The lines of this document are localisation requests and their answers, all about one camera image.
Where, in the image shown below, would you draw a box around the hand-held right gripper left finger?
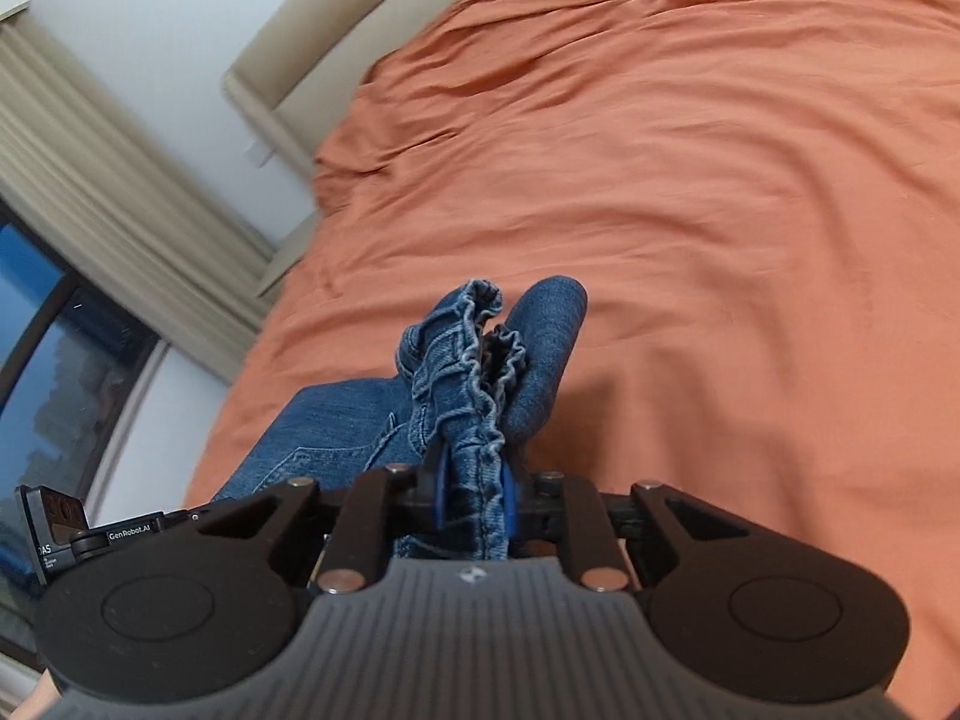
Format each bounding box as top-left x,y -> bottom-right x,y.
197,450 -> 452,593

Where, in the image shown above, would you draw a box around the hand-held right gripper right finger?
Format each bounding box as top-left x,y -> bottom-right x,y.
501,463 -> 752,593

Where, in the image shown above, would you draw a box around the blue denim pants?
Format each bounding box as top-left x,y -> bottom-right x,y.
210,275 -> 589,563

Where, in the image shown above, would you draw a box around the dark framed window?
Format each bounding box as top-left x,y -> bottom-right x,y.
0,199 -> 163,670

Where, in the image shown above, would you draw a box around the orange bed sheet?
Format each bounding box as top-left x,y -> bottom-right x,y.
184,0 -> 960,720

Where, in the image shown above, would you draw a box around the beige curtain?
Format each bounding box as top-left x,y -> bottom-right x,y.
0,11 -> 275,385

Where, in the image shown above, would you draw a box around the beige padded headboard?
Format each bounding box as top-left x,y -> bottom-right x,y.
223,0 -> 481,298

